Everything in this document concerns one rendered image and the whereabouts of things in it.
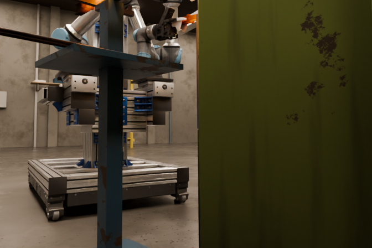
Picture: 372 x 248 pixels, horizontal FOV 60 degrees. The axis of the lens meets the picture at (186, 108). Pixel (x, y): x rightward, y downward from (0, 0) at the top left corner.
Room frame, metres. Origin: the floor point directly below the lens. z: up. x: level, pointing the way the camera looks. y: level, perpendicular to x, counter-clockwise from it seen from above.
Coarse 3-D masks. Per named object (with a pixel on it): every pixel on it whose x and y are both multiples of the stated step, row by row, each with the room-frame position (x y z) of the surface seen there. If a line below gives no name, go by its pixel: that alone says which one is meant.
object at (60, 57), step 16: (64, 48) 0.88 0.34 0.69; (80, 48) 0.85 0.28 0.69; (96, 48) 0.88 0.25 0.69; (48, 64) 1.01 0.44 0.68; (64, 64) 1.01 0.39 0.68; (80, 64) 1.01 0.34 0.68; (96, 64) 1.01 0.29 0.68; (112, 64) 1.02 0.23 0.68; (128, 64) 1.02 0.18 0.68; (144, 64) 1.02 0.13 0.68; (160, 64) 1.04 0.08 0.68; (176, 64) 1.09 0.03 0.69
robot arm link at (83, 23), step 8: (128, 0) 1.77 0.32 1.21; (80, 16) 1.74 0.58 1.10; (88, 16) 1.72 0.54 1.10; (96, 16) 1.73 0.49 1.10; (72, 24) 1.74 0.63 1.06; (80, 24) 1.73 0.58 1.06; (88, 24) 1.75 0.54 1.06; (56, 32) 1.73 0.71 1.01; (64, 32) 1.72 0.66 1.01; (72, 32) 1.73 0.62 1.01; (80, 32) 1.76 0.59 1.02; (72, 40) 1.75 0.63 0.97; (80, 40) 1.79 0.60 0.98; (56, 48) 1.75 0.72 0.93
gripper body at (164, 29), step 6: (156, 24) 1.62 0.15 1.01; (162, 24) 1.58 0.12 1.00; (168, 24) 1.55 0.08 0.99; (156, 30) 1.62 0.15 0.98; (162, 30) 1.57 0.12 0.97; (168, 30) 1.55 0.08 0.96; (174, 30) 1.59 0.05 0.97; (156, 36) 1.62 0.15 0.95; (162, 36) 1.57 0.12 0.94; (168, 36) 1.58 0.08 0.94; (174, 36) 1.59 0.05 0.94
